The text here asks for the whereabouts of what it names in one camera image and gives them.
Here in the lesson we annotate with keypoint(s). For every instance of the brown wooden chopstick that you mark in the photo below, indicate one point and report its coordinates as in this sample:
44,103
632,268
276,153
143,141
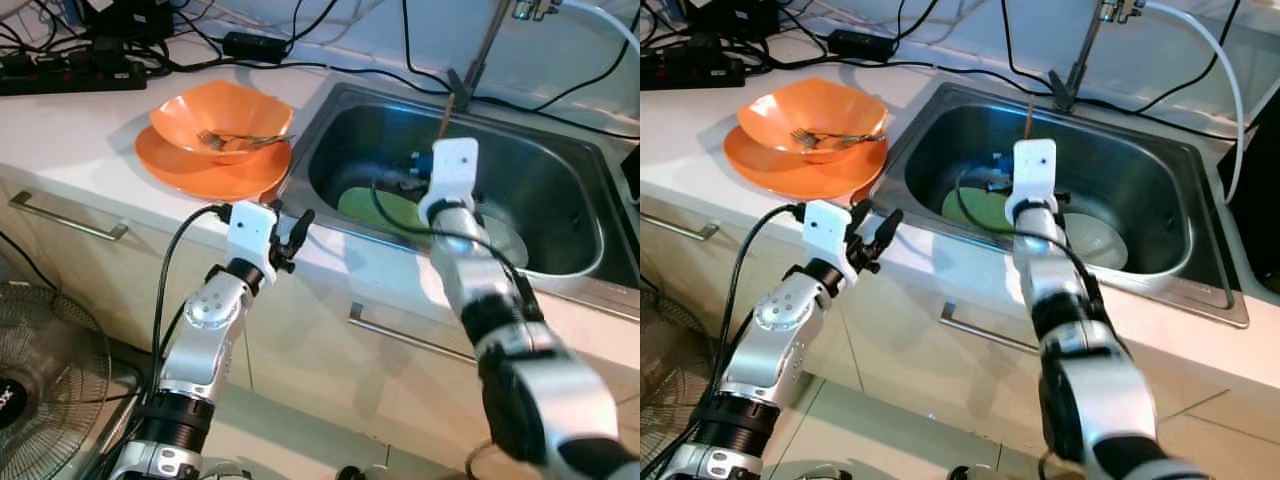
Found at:
449,120
1030,118

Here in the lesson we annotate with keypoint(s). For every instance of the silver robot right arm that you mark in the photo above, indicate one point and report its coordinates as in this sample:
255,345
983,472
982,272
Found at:
540,380
1090,380

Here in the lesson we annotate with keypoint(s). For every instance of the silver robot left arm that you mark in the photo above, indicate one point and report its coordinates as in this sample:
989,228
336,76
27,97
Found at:
205,330
770,340

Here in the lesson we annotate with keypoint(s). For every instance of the green plate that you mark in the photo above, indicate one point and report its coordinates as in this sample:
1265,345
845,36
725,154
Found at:
360,210
965,210

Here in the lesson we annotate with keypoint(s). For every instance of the orange plate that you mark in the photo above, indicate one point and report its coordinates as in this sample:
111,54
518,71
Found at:
200,180
790,180

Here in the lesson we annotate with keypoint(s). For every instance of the metal fork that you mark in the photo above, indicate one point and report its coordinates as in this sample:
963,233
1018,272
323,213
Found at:
245,140
840,138

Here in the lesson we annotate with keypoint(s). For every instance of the white bowl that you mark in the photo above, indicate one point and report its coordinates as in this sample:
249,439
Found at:
505,245
1100,240

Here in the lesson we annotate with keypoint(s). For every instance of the orange bowl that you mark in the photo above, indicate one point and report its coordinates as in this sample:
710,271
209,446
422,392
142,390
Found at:
800,100
200,105

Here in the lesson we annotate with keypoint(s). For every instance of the stainless steel sink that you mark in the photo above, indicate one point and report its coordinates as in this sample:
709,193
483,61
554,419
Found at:
1150,170
560,160

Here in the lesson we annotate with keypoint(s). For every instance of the metal faucet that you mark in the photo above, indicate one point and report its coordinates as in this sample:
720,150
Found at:
480,50
1085,50

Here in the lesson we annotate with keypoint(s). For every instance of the black power adapter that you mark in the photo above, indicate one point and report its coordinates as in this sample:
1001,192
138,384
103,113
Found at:
860,43
255,47

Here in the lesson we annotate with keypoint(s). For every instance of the black appliance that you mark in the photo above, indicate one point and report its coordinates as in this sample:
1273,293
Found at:
630,170
1255,180

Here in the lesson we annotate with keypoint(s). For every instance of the metal grille fan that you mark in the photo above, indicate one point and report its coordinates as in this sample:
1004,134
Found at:
670,360
50,380

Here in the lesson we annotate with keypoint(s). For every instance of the black power strip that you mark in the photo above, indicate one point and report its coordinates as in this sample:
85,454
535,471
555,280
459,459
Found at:
690,70
70,75

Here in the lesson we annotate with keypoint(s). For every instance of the black labelled power box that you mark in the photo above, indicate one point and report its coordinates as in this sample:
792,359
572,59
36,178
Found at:
130,15
735,15

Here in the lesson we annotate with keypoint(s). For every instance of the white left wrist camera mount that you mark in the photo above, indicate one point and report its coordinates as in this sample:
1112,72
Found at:
828,232
250,235

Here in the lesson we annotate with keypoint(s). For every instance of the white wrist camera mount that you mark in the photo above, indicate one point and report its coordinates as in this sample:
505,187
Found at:
828,232
1035,170
452,170
250,235

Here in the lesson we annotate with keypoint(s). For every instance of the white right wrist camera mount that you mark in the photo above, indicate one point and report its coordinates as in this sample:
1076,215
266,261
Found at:
452,170
1035,170

